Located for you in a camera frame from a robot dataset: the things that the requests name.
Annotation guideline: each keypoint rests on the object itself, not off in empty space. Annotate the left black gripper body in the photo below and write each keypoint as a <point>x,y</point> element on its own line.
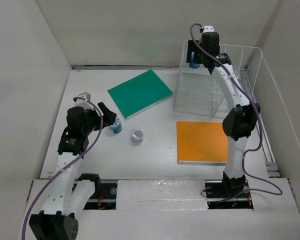
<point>93,122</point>

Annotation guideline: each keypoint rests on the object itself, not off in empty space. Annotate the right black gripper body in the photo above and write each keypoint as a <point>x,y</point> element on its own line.
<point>203,54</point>

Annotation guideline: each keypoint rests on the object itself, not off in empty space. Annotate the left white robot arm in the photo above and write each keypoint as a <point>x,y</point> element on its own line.
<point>54,212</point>

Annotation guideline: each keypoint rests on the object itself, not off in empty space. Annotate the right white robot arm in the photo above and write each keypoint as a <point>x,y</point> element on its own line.
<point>243,111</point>

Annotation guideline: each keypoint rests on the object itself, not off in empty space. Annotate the small clear tape roll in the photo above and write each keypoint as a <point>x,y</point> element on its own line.
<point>137,135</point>

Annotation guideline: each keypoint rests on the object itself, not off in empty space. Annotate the orange notebook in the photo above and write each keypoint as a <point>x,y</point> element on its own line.
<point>201,143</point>

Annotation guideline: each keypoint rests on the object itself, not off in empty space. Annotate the white wire rack organizer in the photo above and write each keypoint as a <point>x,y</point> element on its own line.
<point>198,94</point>

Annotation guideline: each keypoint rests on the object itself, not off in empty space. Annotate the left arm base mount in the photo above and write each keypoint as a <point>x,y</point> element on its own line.
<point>105,198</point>

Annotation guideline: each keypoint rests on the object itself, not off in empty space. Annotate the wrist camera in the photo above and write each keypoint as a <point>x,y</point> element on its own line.
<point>81,99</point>
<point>207,29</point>

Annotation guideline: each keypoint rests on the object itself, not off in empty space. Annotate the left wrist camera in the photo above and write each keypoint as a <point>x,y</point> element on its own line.
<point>81,99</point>

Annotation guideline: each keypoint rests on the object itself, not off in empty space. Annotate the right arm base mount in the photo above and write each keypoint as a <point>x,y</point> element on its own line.
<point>218,199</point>

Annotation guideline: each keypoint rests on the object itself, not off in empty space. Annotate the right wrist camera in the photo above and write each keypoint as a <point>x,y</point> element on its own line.
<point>207,29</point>

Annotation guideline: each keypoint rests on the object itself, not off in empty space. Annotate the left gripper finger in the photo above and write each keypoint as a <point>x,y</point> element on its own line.
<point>107,124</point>
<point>108,116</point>

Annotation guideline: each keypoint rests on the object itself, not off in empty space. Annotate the green notebook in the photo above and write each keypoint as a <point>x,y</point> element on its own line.
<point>139,93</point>

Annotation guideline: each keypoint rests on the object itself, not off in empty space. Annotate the blue tape roll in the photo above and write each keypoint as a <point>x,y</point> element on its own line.
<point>194,65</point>
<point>116,127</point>

